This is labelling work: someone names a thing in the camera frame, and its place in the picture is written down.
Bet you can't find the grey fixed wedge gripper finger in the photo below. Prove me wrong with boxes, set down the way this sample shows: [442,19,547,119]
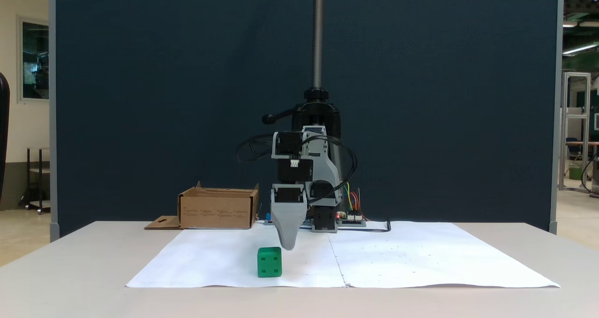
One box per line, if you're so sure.
[270,201,308,251]

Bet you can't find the green die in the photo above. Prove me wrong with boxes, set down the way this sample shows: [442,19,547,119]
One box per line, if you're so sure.
[257,246,283,279]

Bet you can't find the green circuit board, red LED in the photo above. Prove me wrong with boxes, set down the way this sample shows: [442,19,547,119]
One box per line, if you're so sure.
[336,212,367,228]

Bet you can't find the white paper sheet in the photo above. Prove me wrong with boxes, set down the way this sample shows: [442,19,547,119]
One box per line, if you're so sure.
[328,221,561,288]
[125,224,348,288]

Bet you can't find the brown cardboard box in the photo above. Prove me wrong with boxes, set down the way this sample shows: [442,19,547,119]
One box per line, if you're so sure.
[144,181,260,230]

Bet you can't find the black tripod with metal column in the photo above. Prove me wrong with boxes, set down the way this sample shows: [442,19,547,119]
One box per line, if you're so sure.
[261,0,342,140]

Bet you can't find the dark blue partition panel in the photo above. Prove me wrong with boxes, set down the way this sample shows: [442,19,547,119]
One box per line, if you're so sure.
[49,0,564,243]

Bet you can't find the black metal cart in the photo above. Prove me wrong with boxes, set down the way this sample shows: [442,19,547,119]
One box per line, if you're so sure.
[20,147,51,214]

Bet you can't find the black rounded chair back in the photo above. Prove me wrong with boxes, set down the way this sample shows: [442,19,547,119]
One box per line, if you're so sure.
[0,72,11,201]

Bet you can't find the ceiling strip light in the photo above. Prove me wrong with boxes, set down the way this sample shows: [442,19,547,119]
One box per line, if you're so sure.
[563,42,599,56]

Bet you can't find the coloured jumper wire bundle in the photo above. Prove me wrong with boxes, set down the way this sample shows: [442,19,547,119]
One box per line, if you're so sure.
[343,182,363,214]

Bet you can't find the long black power cable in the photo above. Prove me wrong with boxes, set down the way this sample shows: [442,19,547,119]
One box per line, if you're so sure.
[337,219,392,233]

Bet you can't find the aluminium profile frame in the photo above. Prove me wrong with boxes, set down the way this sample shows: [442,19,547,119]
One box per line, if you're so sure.
[559,72,591,193]

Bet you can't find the framed wall window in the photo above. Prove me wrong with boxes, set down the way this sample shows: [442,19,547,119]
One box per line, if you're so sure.
[18,16,50,104]

